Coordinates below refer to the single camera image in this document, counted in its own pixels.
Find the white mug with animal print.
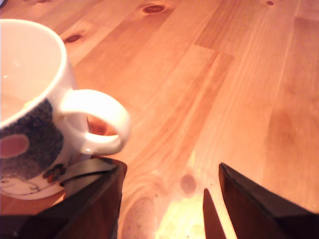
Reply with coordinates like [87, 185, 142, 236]
[0, 18, 132, 201]

